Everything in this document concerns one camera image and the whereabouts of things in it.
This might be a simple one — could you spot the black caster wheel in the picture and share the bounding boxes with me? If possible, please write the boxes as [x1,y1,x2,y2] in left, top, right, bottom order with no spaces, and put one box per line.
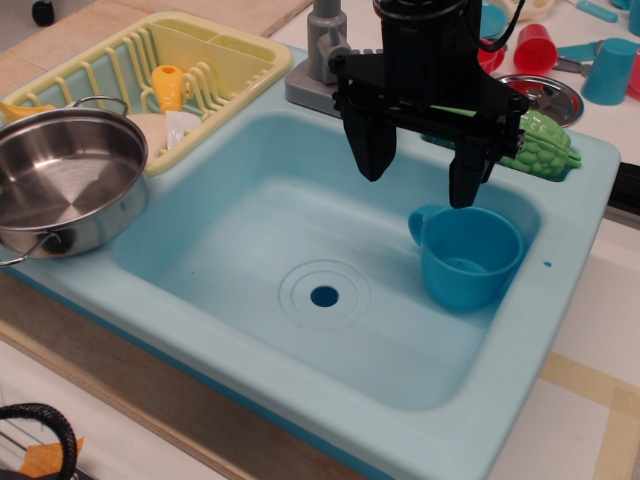
[31,0,55,27]

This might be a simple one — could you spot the blue plastic plate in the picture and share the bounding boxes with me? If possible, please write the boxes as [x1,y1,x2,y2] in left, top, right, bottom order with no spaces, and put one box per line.
[480,1,508,40]

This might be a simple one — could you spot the light blue toy sink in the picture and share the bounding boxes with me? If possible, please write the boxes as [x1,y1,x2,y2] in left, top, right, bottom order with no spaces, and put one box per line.
[13,82,620,479]

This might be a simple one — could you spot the black braided cable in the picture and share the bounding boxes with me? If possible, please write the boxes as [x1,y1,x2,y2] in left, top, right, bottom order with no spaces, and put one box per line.
[0,402,79,480]

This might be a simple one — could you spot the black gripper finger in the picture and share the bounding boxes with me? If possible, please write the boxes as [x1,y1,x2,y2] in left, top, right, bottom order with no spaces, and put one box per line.
[449,142,496,209]
[342,108,397,182]

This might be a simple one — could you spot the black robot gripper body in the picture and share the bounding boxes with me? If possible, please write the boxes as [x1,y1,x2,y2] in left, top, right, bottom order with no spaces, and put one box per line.
[328,0,531,162]

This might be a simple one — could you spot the white plastic piece in rack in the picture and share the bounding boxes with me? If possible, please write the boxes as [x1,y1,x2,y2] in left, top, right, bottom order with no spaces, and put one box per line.
[165,110,201,150]

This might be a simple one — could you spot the red cup lying sideways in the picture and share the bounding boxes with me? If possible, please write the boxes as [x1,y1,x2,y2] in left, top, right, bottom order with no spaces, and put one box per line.
[513,23,558,75]

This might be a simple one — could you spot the blue toy knife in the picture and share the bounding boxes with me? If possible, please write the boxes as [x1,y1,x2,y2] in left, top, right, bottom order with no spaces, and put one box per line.
[558,40,602,62]

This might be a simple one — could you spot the stainless steel pot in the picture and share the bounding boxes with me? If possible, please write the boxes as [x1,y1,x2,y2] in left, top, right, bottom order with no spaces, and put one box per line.
[1,96,148,267]

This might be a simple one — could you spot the cream toy item top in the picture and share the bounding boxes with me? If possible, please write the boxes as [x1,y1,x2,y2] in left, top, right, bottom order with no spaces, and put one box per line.
[501,0,555,21]

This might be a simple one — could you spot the yellow toy spatula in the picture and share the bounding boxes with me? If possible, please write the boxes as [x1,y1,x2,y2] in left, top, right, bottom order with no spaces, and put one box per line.
[0,102,55,126]

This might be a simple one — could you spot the orange tape piece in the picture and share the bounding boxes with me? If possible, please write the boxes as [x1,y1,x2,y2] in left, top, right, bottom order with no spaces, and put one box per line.
[18,443,64,479]

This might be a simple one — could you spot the green toy bitter gourd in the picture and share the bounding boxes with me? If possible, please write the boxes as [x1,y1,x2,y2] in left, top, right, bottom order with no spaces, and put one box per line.
[499,110,582,181]

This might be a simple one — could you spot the steel pot lid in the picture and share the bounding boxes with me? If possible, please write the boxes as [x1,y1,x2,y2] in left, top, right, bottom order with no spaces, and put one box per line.
[498,74,584,127]

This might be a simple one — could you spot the cream plate in rack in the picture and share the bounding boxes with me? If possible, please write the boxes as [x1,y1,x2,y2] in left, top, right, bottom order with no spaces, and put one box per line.
[127,113,167,158]

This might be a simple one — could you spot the black bar right edge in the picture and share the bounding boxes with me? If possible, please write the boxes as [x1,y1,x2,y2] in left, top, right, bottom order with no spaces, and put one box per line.
[608,162,640,216]

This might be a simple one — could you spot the blue toy utensil top right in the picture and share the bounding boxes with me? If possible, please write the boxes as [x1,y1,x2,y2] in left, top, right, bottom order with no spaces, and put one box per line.
[573,0,618,23]

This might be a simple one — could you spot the red cup with handle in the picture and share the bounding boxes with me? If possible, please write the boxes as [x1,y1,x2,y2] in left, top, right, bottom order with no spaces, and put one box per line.
[478,47,506,74]

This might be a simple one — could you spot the grey toy faucet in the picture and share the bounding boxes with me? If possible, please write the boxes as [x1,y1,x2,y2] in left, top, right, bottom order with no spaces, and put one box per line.
[285,0,359,118]

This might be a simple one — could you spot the yellow dish drying rack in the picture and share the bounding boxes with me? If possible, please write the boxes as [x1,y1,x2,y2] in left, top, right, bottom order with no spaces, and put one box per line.
[4,12,293,176]

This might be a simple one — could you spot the blue upside-down cup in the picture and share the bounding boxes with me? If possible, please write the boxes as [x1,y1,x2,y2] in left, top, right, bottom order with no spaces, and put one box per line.
[581,38,639,106]

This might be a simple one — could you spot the blue plastic cup with handle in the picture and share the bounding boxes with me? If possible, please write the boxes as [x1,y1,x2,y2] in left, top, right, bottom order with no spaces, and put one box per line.
[408,205,524,311]

